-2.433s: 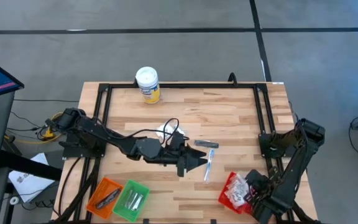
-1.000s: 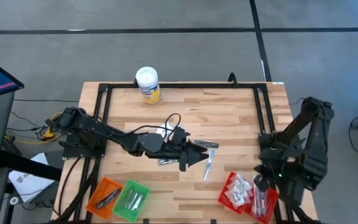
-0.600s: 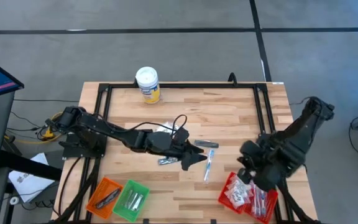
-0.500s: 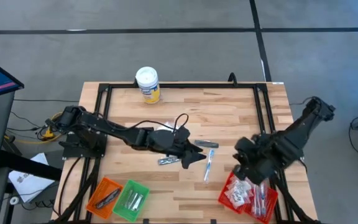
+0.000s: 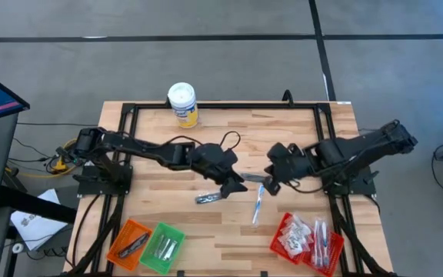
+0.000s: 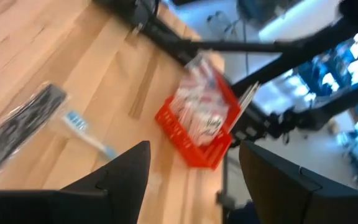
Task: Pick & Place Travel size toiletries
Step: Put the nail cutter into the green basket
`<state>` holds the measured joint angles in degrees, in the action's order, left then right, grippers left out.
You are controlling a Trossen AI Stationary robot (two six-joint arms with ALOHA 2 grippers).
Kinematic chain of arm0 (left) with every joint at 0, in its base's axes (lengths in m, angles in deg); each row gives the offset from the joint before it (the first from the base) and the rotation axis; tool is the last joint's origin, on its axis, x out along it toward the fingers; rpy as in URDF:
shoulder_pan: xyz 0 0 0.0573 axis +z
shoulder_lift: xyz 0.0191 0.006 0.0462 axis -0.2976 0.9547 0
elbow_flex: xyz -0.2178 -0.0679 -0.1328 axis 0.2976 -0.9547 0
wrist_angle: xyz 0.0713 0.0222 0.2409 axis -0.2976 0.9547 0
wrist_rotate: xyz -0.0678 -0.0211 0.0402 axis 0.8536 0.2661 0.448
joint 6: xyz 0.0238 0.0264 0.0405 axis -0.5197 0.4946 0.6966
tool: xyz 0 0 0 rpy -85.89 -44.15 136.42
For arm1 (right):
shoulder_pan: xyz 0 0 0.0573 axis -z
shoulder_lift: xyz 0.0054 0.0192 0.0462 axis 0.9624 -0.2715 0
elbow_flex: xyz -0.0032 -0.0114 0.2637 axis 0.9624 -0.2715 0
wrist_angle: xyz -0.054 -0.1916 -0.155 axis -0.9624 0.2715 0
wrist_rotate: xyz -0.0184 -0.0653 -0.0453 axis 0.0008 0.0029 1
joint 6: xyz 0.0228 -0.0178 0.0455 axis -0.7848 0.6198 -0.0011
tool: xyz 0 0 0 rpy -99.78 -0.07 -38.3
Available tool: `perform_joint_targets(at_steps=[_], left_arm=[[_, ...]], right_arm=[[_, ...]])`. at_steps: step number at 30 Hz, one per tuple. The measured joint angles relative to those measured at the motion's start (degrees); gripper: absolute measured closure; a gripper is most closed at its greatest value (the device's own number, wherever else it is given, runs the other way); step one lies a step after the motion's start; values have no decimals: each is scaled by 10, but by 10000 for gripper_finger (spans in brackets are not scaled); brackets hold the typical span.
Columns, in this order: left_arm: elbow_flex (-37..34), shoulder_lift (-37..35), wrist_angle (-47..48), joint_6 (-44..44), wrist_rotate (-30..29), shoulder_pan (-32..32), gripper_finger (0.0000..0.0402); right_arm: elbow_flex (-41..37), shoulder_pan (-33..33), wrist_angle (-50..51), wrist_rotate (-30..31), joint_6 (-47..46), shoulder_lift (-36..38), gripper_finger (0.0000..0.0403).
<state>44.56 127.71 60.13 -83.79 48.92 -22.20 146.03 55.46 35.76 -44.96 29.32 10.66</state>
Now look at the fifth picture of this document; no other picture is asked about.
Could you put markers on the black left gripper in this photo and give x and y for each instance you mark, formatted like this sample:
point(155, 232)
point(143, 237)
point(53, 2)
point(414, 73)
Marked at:
point(227, 167)

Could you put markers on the yellow Lysol wipes canister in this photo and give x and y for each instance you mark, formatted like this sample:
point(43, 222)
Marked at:
point(183, 100)

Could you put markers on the red plastic basket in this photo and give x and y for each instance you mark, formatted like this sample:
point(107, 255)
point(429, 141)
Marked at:
point(337, 246)
point(277, 250)

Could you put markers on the white tape roll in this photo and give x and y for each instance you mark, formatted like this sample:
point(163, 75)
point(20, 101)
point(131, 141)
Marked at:
point(17, 248)

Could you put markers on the black comb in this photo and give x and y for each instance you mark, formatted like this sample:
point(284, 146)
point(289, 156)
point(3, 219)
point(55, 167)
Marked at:
point(208, 198)
point(129, 250)
point(140, 241)
point(254, 177)

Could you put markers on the clear bag of cotton swabs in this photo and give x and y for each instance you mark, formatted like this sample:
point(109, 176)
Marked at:
point(298, 246)
point(298, 225)
point(285, 240)

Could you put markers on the red white toothbrush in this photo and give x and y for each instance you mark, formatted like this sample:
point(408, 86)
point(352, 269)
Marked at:
point(314, 246)

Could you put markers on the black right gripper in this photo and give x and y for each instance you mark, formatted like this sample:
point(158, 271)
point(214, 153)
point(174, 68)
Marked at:
point(292, 167)

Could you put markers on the silver nail clipper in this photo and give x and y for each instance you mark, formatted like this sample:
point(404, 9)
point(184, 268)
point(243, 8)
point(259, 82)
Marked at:
point(159, 246)
point(165, 249)
point(172, 250)

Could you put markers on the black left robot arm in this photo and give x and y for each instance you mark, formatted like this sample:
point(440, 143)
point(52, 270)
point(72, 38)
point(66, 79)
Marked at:
point(148, 148)

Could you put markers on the teal white toothbrush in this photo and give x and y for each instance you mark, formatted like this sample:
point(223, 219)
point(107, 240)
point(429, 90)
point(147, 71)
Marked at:
point(320, 250)

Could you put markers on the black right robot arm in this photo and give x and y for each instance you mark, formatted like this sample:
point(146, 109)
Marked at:
point(360, 150)

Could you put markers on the orange plastic basket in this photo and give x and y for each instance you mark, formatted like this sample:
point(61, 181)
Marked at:
point(129, 227)

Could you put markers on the white paper sheet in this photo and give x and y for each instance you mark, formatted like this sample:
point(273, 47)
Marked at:
point(37, 227)

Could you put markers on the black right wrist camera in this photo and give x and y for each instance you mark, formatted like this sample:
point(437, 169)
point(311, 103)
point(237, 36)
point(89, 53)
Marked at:
point(281, 152)

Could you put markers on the green plastic basket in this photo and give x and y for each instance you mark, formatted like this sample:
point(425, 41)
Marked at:
point(148, 258)

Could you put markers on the black table frame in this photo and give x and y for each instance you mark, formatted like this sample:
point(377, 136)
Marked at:
point(225, 105)

